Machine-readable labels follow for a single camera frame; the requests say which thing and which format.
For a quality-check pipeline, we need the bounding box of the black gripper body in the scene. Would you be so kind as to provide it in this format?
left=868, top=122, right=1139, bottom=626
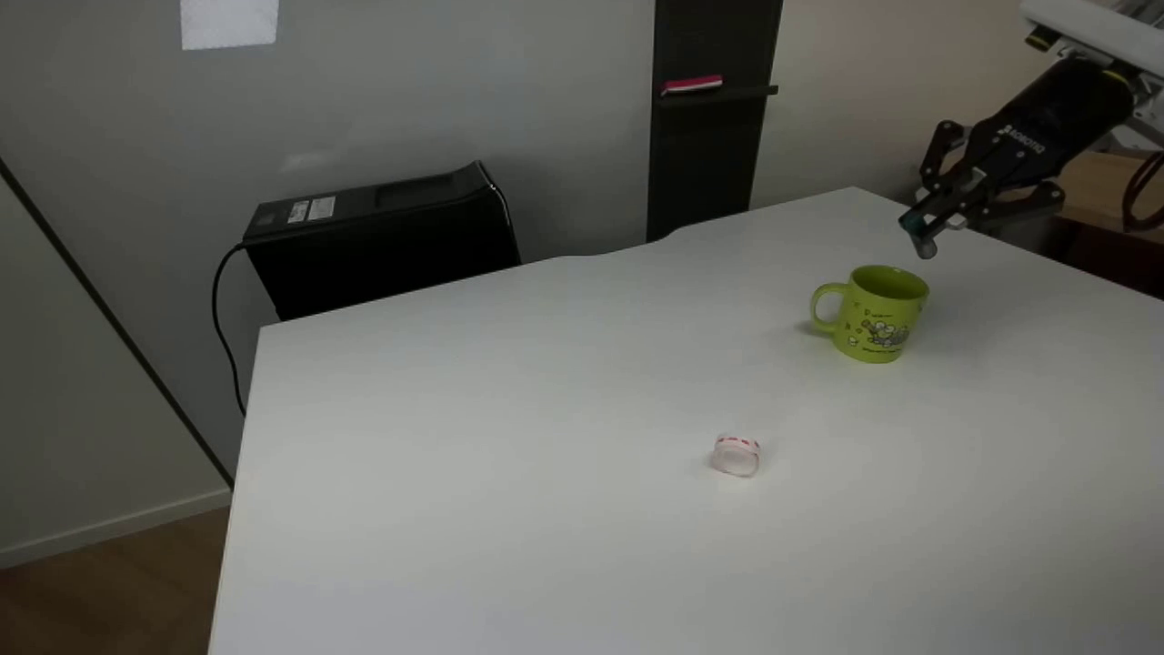
left=993, top=56, right=1139, bottom=189

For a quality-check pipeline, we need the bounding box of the green capped silver marker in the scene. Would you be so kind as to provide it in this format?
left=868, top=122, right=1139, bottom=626
left=900, top=202, right=945, bottom=263

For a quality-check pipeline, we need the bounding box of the brown wooden desk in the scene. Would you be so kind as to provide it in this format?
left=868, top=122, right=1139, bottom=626
left=1050, top=143, right=1164, bottom=301

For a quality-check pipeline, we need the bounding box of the lime green printed mug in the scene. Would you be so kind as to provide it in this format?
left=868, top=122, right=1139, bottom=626
left=808, top=263, right=935, bottom=367

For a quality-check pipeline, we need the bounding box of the tall dark cabinet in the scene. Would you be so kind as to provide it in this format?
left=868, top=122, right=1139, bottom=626
left=643, top=0, right=787, bottom=244

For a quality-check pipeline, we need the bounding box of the pink item on cabinet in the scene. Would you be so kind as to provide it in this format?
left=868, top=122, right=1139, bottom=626
left=660, top=73, right=728, bottom=98

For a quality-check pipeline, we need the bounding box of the white 3M tape roll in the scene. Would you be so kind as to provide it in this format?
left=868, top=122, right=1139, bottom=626
left=706, top=431, right=764, bottom=485

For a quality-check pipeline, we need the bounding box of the black computer tower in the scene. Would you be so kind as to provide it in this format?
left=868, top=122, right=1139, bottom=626
left=239, top=159, right=524, bottom=324

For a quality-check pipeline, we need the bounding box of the white paper sheet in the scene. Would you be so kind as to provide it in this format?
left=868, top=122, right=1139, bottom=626
left=180, top=0, right=285, bottom=56

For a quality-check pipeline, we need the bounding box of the black tower power cable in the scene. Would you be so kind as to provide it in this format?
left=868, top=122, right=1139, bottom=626
left=209, top=237, right=257, bottom=422

